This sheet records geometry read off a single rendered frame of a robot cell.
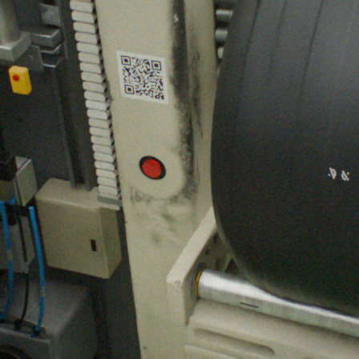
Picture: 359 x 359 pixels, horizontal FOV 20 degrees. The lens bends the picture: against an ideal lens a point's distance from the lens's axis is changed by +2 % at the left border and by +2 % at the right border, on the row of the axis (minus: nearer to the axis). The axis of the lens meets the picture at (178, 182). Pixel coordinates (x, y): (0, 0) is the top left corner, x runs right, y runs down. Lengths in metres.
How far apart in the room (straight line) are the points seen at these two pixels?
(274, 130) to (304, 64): 0.08
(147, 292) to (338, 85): 0.68
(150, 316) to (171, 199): 0.27
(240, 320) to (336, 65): 0.53
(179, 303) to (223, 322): 0.08
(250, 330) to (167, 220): 0.22
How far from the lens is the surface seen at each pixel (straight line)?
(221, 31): 1.84
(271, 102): 1.17
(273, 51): 1.18
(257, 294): 1.51
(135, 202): 1.58
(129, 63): 1.44
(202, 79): 1.48
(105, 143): 1.55
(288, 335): 1.52
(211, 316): 1.55
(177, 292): 1.50
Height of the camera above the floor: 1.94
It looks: 36 degrees down
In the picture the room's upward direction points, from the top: 5 degrees counter-clockwise
